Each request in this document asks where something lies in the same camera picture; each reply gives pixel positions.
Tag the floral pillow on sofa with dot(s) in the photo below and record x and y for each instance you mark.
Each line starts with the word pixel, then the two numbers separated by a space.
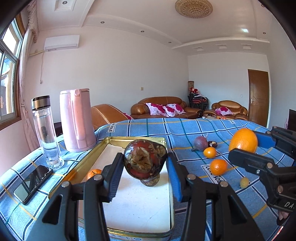
pixel 172 110
pixel 156 109

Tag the brown wooden door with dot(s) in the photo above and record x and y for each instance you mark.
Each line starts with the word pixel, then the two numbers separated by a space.
pixel 258 96

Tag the black television screen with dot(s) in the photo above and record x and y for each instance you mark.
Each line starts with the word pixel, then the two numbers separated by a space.
pixel 291 124

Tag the stacked dark chairs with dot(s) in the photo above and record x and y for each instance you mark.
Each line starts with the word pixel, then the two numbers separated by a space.
pixel 196 100

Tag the window with frame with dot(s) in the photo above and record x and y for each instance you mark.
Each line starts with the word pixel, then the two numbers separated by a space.
pixel 11 43

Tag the gold metal tin tray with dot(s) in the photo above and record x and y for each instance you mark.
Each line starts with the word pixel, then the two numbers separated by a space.
pixel 137 212

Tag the brown leather armchair right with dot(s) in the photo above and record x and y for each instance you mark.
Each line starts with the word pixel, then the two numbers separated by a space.
pixel 239 112

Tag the clear glass water bottle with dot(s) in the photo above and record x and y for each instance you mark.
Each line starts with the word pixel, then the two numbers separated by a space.
pixel 44 126

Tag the dark stool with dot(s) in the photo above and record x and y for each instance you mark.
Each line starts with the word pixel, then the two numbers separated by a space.
pixel 58 128

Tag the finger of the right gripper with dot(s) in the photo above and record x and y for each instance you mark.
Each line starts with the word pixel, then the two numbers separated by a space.
pixel 265 140
pixel 264 167

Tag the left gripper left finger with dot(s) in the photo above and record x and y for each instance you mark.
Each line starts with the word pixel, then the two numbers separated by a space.
pixel 59 218

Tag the brown leather armchair near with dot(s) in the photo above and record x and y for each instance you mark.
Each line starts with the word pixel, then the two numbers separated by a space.
pixel 104 114

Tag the small yellow-green fruit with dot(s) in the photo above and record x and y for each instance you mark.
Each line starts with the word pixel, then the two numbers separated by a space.
pixel 244 182

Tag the small smooth orange kumquat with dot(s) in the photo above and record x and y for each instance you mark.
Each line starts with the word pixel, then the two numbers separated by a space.
pixel 210 152

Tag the floral pillow on armchair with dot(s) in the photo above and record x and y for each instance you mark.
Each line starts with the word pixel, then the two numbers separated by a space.
pixel 223 111

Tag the coffee table with items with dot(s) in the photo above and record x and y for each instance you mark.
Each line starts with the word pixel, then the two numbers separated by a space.
pixel 216 117

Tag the black smartphone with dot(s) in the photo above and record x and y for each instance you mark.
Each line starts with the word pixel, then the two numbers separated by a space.
pixel 32 183

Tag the woven ceiling lamp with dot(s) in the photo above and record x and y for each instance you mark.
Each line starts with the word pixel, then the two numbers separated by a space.
pixel 194 9

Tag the right hand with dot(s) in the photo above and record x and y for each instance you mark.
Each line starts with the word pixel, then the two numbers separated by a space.
pixel 282 215

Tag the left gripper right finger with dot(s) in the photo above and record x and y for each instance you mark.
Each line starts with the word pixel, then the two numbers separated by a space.
pixel 229 217

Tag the purple passion fruit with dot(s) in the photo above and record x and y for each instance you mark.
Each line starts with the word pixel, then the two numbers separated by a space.
pixel 200 143

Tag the red pillow on near armchair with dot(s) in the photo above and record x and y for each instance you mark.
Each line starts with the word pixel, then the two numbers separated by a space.
pixel 128 116

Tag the floral pillow left on sofa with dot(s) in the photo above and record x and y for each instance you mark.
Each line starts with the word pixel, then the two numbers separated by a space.
pixel 156 109

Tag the pink curtain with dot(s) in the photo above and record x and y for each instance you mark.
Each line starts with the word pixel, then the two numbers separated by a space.
pixel 30 37

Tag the pink electric kettle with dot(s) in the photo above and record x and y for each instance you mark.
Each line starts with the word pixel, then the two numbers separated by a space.
pixel 75 112

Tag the floral pillow right on sofa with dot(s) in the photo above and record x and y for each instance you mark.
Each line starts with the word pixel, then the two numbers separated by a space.
pixel 172 110

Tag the brown leather armchair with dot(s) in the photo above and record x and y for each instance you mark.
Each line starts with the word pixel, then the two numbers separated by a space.
pixel 239 112
pixel 104 114

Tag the large front mandarin orange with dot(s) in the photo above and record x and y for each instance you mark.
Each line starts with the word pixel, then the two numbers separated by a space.
pixel 92 173

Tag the white wall air conditioner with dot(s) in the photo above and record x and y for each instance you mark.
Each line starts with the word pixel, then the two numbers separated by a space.
pixel 61 43

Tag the brown leather three-seat sofa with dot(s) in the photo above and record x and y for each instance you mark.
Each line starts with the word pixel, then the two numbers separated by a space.
pixel 140 110

